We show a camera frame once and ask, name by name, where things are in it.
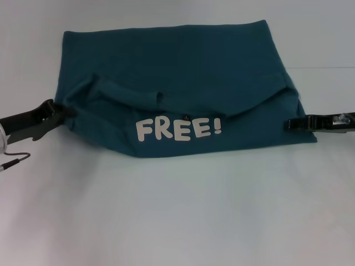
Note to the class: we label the blue short-sleeved shirt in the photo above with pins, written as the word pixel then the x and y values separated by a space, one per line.
pixel 194 69

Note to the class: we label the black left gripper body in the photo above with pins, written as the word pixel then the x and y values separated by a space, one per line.
pixel 25 122

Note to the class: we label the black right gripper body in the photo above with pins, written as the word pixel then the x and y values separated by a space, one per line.
pixel 332 122

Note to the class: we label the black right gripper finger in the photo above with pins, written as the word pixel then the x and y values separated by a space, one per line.
pixel 296 124

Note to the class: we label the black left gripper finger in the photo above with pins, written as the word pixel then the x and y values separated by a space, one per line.
pixel 68 111

